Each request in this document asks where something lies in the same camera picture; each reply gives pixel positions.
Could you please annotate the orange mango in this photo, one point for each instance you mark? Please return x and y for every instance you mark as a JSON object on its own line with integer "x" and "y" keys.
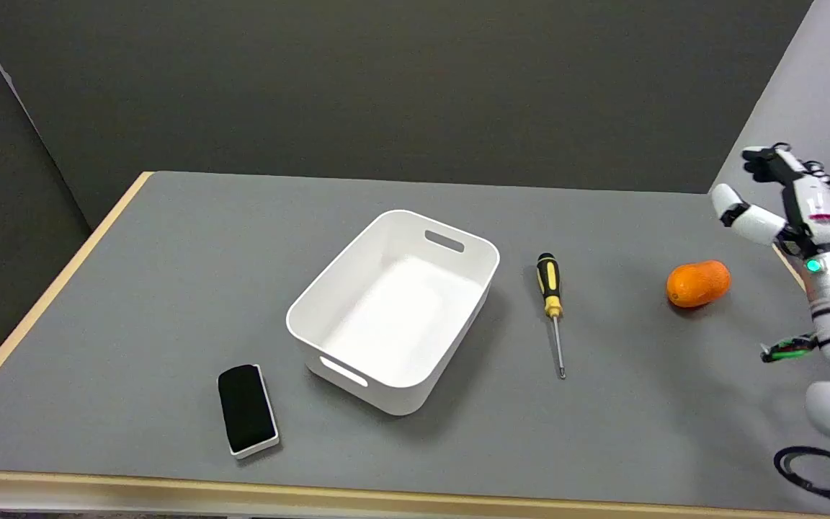
{"x": 698, "y": 283}

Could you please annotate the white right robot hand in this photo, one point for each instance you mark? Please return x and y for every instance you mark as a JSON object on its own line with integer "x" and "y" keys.
{"x": 808, "y": 205}

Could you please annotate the white plastic bin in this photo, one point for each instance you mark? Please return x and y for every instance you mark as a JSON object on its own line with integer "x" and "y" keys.
{"x": 393, "y": 310}

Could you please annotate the black yellow screwdriver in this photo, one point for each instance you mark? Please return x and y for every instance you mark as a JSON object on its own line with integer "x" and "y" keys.
{"x": 551, "y": 295}

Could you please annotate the black whiteboard eraser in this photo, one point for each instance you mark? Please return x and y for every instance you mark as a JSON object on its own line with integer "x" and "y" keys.
{"x": 246, "y": 408}

